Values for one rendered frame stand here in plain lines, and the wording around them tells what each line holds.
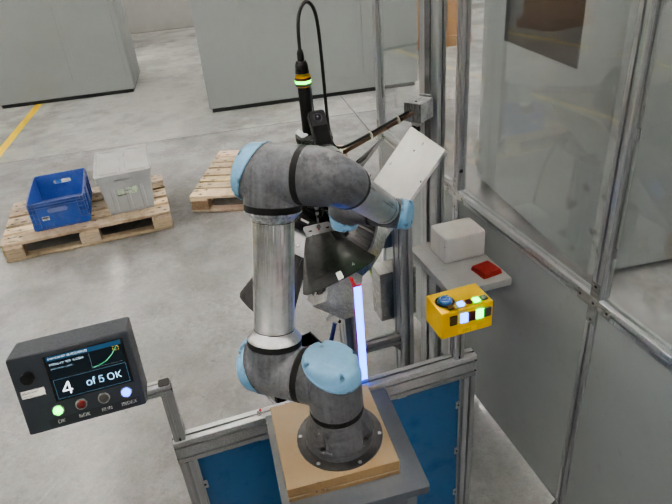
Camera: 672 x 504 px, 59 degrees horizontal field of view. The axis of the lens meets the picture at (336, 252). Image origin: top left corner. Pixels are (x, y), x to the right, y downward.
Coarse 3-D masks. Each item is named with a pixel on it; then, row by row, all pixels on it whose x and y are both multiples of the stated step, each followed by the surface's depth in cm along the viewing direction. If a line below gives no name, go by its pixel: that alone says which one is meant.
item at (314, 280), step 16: (320, 240) 178; (336, 240) 178; (304, 256) 175; (320, 256) 173; (336, 256) 171; (352, 256) 170; (368, 256) 167; (304, 272) 171; (320, 272) 168; (336, 272) 166; (352, 272) 164; (304, 288) 167; (320, 288) 165
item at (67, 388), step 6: (60, 378) 133; (66, 378) 133; (72, 378) 134; (54, 384) 133; (60, 384) 133; (66, 384) 133; (72, 384) 134; (78, 384) 134; (60, 390) 133; (66, 390) 134; (72, 390) 134; (78, 390) 135; (60, 396) 134; (66, 396) 134
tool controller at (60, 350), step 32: (128, 320) 142; (32, 352) 131; (64, 352) 132; (96, 352) 134; (128, 352) 136; (32, 384) 132; (96, 384) 135; (128, 384) 138; (32, 416) 133; (64, 416) 135; (96, 416) 137
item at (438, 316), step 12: (456, 288) 171; (468, 288) 170; (480, 288) 170; (432, 300) 167; (456, 300) 166; (480, 300) 165; (492, 300) 165; (432, 312) 167; (444, 312) 162; (456, 312) 162; (432, 324) 169; (444, 324) 163; (468, 324) 166; (480, 324) 167; (444, 336) 165
